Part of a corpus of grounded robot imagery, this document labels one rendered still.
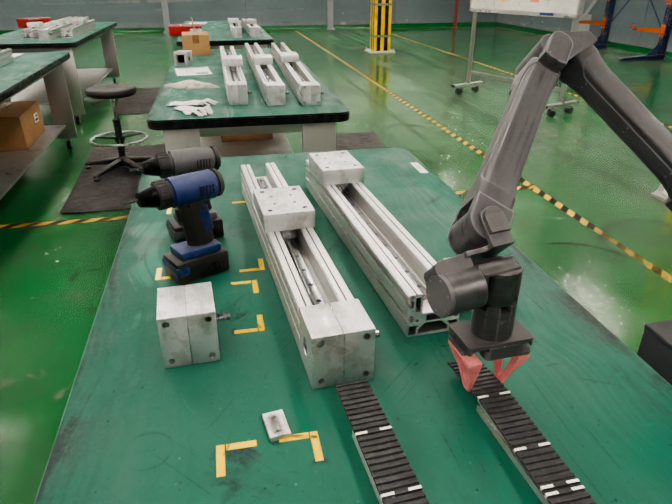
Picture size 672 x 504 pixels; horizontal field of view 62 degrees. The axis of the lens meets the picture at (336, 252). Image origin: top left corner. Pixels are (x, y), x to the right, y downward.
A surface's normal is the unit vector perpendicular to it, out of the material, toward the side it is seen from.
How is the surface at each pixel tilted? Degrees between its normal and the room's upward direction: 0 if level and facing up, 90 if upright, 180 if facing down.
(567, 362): 0
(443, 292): 90
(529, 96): 40
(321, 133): 90
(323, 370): 90
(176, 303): 0
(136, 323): 0
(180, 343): 90
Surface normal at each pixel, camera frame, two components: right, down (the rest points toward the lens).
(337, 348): 0.26, 0.43
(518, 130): 0.25, -0.41
